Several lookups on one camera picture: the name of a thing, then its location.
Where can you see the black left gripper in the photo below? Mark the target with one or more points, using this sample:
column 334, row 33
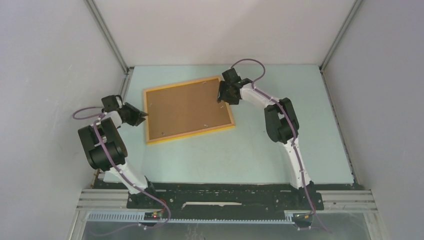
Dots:
column 137, row 114

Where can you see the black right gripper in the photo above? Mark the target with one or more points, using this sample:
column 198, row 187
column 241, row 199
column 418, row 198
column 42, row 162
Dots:
column 223, row 87

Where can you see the orange wooden picture frame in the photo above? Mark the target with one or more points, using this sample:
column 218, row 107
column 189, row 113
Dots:
column 147, row 116

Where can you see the brown cardboard backing board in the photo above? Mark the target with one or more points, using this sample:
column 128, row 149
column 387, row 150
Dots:
column 185, row 107

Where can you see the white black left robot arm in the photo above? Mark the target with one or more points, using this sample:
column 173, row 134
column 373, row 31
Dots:
column 105, row 150

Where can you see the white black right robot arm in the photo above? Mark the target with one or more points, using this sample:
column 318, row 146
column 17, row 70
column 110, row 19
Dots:
column 281, row 122

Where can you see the small electronics board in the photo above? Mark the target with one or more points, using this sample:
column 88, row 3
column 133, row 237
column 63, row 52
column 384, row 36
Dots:
column 152, row 216

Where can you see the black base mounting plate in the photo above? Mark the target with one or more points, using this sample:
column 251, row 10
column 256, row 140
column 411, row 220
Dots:
column 231, row 202

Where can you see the left aluminium corner post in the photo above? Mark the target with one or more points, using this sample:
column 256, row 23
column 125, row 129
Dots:
column 107, row 35

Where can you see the aluminium corner post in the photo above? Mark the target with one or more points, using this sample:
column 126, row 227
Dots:
column 355, row 8
column 107, row 35

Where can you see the aluminium rail front frame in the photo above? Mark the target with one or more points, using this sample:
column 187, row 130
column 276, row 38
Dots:
column 109, row 204

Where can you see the right aluminium corner post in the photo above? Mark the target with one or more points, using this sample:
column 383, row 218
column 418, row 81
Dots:
column 355, row 8

